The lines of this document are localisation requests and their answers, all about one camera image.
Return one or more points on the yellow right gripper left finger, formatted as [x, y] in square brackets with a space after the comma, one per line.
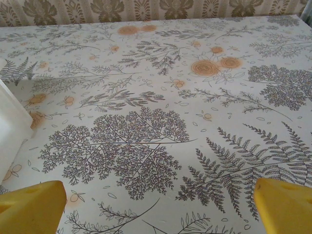
[29, 209]

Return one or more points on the white plastic bin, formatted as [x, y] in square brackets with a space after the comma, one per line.
[9, 126]

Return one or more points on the aluminium frame post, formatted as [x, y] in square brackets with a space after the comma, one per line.
[307, 9]

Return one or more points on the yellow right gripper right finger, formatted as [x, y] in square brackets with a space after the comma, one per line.
[285, 209]

